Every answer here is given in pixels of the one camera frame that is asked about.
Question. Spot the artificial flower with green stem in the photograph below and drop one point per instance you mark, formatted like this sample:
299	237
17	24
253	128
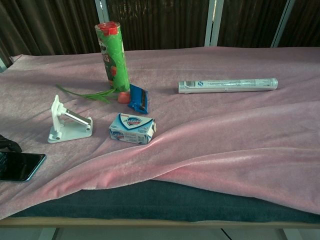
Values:
100	95

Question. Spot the blue snack packet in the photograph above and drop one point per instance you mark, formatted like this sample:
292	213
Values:
138	100

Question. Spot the long white wrapped tube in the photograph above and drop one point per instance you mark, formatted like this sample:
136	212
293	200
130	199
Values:
227	85

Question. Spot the green chips can red lid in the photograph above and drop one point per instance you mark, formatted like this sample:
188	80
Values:
113	57

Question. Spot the white blue soap box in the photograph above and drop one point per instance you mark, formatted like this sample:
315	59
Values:
132	128

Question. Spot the white screen frame post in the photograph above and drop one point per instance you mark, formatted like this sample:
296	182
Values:
282	23
102	11
213	22

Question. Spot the dark grey table mat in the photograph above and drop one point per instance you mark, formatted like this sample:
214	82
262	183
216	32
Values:
162	202

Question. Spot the black smartphone with teal edge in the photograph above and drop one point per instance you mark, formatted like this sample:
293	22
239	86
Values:
20	166

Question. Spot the wooden table frame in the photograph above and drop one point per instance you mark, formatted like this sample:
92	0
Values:
160	223

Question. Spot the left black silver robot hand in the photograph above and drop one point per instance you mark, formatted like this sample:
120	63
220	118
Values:
7	145

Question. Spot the brown pleated folding screen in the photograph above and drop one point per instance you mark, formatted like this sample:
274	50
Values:
162	22

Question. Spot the pink velvet cloth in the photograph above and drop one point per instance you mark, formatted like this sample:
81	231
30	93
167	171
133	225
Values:
212	130

